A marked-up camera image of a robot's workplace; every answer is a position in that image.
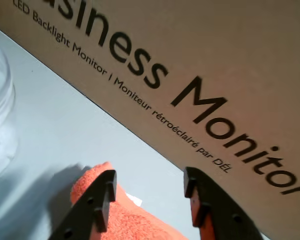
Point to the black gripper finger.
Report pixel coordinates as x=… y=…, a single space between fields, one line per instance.
x=90 y=207
x=222 y=217

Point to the clear plastic jar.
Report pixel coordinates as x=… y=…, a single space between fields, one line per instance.
x=2 y=100

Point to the orange terry towel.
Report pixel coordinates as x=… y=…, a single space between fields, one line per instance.
x=140 y=220

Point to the brown cardboard monitor box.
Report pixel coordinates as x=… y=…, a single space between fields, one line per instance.
x=215 y=50

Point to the grey table mat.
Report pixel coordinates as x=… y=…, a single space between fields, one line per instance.
x=65 y=125

